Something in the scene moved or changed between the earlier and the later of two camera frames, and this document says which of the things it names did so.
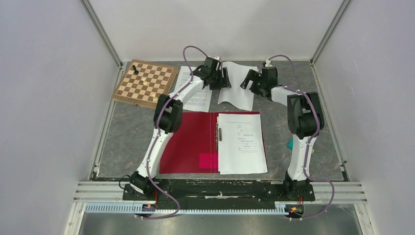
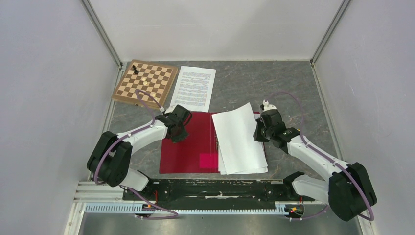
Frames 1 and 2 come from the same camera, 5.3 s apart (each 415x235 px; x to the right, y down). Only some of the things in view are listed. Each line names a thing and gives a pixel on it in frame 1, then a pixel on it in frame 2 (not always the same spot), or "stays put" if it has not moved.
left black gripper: [224, 82] -> [181, 137]
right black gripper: [250, 76] -> [257, 135]
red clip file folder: [194, 148] stays put
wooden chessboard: [143, 82] stays put
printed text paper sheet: [200, 101] stays put
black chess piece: [135, 71] stays put
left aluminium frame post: [102, 32] stays put
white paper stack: [242, 98] -> [240, 152]
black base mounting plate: [217, 191] stays put
